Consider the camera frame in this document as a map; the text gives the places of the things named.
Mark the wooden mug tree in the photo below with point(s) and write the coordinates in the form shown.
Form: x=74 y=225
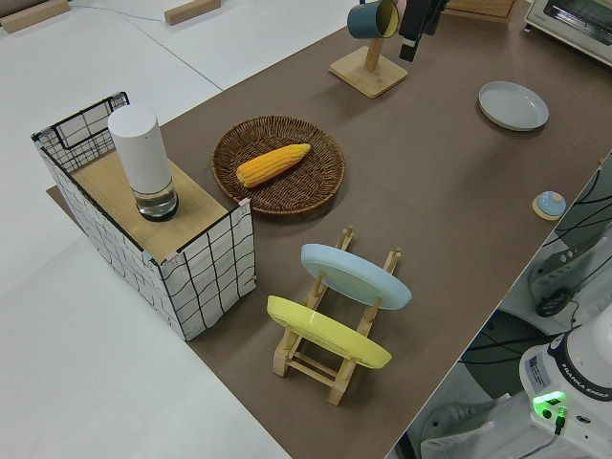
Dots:
x=368 y=76

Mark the brown table mat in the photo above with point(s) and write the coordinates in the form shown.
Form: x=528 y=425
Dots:
x=430 y=201

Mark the white toaster oven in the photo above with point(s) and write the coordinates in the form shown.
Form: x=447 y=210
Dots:
x=569 y=24

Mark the yellow corn cob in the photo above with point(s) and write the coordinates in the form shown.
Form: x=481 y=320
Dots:
x=272 y=165

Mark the wooden cabinet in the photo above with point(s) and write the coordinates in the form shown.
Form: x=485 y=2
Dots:
x=483 y=8

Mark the white cylinder glass base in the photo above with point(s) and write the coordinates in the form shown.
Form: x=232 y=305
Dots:
x=141 y=153

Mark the wooden block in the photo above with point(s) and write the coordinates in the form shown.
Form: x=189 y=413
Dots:
x=33 y=14
x=191 y=12

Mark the wooden dish rack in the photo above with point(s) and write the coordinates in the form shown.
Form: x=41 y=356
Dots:
x=311 y=370

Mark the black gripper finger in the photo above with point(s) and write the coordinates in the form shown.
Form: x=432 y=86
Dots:
x=408 y=51

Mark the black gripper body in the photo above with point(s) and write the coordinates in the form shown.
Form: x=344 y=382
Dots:
x=421 y=16

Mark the yellow plate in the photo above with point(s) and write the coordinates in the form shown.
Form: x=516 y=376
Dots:
x=330 y=337

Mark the teal mug yellow inside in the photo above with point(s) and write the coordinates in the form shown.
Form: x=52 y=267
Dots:
x=365 y=21

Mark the gray round plate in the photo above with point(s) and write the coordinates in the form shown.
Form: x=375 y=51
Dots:
x=514 y=105

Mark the brown wicker basket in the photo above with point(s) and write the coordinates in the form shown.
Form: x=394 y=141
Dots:
x=296 y=191

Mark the light blue plate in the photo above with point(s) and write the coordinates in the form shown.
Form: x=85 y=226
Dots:
x=354 y=277

